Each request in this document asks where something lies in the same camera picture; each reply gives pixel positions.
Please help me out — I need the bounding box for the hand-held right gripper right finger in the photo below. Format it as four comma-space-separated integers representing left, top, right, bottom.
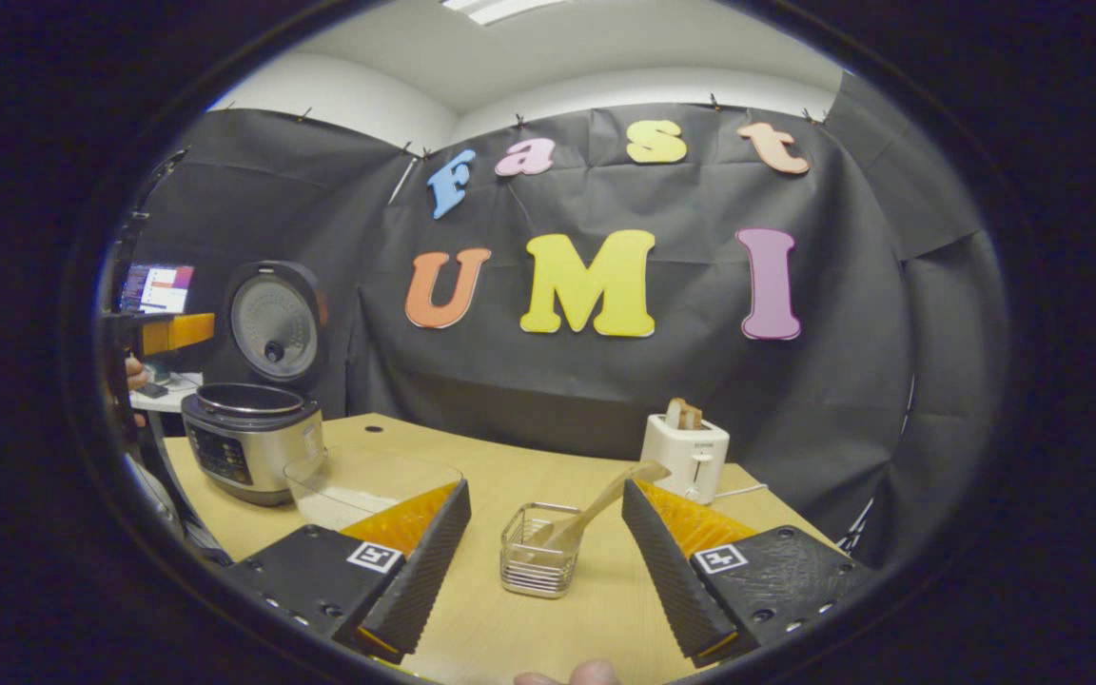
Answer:
621, 479, 877, 667

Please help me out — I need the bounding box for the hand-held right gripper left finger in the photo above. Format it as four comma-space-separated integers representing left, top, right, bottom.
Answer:
225, 479, 473, 665

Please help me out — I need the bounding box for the wooden spoon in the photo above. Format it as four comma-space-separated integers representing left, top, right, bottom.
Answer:
521, 460, 673, 555

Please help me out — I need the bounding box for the white rice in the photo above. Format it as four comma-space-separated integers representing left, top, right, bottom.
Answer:
305, 493, 368, 532

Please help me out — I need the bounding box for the metal wire chopstick holder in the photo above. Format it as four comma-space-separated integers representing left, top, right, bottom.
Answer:
500, 502, 585, 598

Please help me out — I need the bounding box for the silver black rice cooker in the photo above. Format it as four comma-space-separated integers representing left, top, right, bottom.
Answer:
182, 260, 330, 507

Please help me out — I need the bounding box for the computer monitor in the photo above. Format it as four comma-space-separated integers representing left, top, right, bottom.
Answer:
118, 264, 195, 317

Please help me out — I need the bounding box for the white side desk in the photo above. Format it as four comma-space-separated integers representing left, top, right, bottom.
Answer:
129, 373, 205, 415

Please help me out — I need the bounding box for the clear plastic container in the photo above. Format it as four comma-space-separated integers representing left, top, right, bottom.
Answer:
284, 455, 465, 534

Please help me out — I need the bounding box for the white toaster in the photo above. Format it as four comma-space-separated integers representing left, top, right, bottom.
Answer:
640, 414, 731, 505

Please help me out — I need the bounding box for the black backdrop cloth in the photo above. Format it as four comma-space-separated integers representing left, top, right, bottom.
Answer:
125, 71, 1010, 562

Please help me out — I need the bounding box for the ceiling light panel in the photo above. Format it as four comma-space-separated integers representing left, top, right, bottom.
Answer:
441, 0, 568, 27

